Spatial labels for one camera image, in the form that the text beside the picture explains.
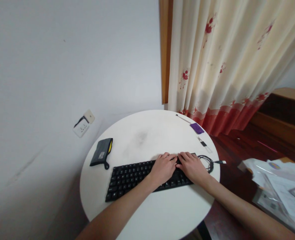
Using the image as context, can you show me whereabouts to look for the person's right hand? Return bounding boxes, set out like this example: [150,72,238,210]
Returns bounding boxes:
[176,151,212,185]

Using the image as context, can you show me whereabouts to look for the person's left hand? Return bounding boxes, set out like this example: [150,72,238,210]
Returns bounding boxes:
[150,153,180,191]

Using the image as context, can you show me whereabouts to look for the person's left fingers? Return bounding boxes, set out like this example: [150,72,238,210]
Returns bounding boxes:
[158,153,179,164]

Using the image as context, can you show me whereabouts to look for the person's right fingers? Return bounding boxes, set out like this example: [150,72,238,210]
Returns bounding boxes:
[178,151,199,163]

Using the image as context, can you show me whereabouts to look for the clear and black small stick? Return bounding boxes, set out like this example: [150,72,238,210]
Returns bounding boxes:
[196,136,213,154]

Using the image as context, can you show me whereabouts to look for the purple flat card case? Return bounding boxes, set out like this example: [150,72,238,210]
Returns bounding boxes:
[190,122,205,134]

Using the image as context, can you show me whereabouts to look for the black computer keyboard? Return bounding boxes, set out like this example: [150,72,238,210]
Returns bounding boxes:
[105,153,198,203]

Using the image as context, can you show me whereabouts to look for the grey pouch with yellow edge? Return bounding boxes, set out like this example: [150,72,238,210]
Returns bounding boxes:
[89,138,114,171]

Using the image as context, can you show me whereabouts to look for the black table leg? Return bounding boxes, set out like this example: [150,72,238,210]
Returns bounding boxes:
[197,219,213,240]

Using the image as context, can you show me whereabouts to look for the pile of papers and plastic bags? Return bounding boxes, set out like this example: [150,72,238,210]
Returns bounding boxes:
[237,156,295,238]

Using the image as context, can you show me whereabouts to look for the brown wooden furniture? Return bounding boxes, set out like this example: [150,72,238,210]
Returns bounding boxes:
[246,87,295,152]

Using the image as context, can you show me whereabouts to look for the cream curtain with red flowers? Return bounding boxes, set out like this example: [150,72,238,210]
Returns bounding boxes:
[167,0,295,137]

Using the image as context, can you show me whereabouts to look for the black keyboard cable with plug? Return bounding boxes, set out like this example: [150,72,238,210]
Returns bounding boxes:
[197,155,227,174]

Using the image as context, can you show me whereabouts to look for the thin stick with white cord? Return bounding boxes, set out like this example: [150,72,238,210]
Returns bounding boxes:
[175,114,193,124]

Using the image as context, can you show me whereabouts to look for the white wall plate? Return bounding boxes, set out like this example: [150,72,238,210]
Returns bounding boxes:
[83,109,96,125]

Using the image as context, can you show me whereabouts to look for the white wall power socket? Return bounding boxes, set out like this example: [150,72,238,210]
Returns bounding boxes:
[73,121,90,138]

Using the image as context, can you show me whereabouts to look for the brown wooden window frame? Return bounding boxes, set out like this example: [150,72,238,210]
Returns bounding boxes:
[159,0,174,105]

